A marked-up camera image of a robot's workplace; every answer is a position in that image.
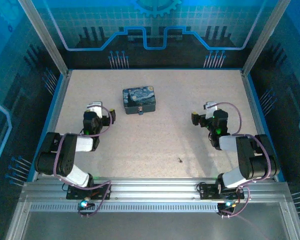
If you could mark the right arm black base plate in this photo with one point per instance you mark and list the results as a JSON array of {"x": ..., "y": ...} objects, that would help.
[{"x": 207, "y": 191}]

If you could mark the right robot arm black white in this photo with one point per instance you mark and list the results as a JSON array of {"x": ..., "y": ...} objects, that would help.
[{"x": 245, "y": 155}]

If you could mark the aluminium side rail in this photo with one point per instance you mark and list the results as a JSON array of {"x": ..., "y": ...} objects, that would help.
[
  {"x": 61, "y": 105},
  {"x": 255, "y": 105}
]

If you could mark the lit connector module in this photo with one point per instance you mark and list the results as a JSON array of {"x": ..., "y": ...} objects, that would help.
[
  {"x": 84, "y": 204},
  {"x": 228, "y": 204}
]

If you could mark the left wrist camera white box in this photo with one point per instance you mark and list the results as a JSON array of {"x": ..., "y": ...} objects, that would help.
[{"x": 96, "y": 108}]

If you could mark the left lit connector module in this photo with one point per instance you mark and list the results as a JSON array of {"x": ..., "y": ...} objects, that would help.
[{"x": 84, "y": 204}]

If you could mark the small silver padlock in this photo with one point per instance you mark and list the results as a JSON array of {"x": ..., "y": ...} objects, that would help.
[{"x": 140, "y": 110}]

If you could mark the aluminium front rail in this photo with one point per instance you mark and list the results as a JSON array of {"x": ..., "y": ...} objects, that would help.
[{"x": 152, "y": 187}]

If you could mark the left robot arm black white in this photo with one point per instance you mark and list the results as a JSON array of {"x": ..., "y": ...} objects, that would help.
[{"x": 70, "y": 160}]

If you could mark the starry night tin box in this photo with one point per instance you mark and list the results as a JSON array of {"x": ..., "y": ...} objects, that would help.
[{"x": 139, "y": 98}]

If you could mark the small dark key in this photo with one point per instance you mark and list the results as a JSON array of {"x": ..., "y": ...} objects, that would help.
[{"x": 180, "y": 160}]

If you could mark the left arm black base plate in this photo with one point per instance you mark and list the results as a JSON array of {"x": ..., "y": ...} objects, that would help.
[{"x": 102, "y": 192}]

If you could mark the aluminium frame post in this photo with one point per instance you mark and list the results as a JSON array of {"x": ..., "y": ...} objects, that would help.
[
  {"x": 265, "y": 35},
  {"x": 43, "y": 35}
]

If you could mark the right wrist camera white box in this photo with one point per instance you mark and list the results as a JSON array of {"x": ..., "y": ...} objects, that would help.
[{"x": 211, "y": 106}]

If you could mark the grey metal panel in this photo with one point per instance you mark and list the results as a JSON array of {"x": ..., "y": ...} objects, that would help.
[{"x": 152, "y": 226}]

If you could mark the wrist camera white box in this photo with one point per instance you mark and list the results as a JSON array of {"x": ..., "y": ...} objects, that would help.
[
  {"x": 211, "y": 106},
  {"x": 96, "y": 108}
]

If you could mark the right lit connector module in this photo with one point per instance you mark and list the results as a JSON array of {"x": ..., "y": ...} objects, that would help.
[{"x": 228, "y": 204}]

